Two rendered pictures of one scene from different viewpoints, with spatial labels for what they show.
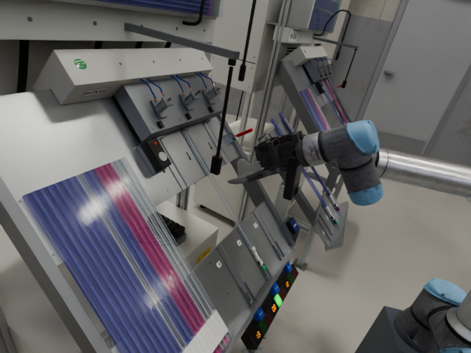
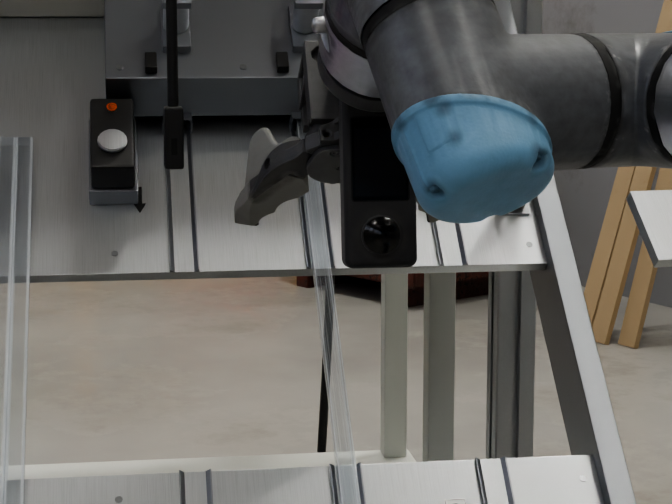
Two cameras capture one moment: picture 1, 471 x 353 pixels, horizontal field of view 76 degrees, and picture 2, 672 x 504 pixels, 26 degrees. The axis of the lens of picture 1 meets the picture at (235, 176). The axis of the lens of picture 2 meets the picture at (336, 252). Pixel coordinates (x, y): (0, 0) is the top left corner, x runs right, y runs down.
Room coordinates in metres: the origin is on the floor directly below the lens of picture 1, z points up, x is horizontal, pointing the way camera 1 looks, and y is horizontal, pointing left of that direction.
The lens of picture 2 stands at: (0.15, -0.90, 1.17)
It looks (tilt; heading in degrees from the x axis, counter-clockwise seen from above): 9 degrees down; 56
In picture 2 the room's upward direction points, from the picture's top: straight up
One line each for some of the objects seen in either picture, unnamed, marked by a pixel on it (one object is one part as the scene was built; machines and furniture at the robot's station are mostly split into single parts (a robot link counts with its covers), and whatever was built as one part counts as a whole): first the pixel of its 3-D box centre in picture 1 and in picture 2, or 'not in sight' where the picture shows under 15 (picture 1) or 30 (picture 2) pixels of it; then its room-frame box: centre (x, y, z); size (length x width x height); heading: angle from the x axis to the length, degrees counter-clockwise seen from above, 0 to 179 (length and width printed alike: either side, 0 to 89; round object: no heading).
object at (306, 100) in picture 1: (287, 141); not in sight; (2.05, -0.32, 0.65); 1.01 x 0.73 x 1.29; 65
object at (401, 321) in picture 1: (423, 324); not in sight; (0.71, -0.73, 0.60); 0.15 x 0.15 x 0.10
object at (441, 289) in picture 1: (441, 303); not in sight; (0.71, -0.73, 0.72); 0.13 x 0.12 x 0.14; 174
